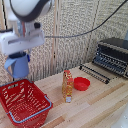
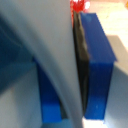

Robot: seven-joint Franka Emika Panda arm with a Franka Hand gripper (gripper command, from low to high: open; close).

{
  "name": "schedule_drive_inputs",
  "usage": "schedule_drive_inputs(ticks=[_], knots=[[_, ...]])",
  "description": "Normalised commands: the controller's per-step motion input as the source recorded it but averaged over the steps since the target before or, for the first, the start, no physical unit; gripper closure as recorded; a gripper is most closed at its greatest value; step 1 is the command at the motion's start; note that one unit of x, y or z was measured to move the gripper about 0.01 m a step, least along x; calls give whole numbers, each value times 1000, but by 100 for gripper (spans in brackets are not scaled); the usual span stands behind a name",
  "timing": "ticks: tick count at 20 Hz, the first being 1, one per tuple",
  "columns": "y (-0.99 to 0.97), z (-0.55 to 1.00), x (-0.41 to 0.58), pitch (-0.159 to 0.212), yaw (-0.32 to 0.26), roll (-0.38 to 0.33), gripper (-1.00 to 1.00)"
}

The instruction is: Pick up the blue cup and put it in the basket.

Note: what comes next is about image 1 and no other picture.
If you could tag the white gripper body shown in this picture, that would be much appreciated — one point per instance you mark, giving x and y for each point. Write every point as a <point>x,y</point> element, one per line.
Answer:
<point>20,41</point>

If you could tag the blue plastic cup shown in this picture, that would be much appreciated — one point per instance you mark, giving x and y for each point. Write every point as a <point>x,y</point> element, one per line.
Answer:
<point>19,68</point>

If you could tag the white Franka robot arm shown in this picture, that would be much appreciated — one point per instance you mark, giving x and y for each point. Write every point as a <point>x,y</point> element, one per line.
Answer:
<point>28,10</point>

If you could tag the red shopping basket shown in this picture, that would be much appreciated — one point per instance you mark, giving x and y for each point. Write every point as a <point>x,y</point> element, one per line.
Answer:
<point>23,103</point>

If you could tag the red plastic bowl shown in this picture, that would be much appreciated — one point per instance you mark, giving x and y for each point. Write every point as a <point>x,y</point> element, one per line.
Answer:
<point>81,84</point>

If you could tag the black toaster oven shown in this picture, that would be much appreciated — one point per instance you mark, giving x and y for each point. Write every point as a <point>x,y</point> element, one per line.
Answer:
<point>113,55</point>

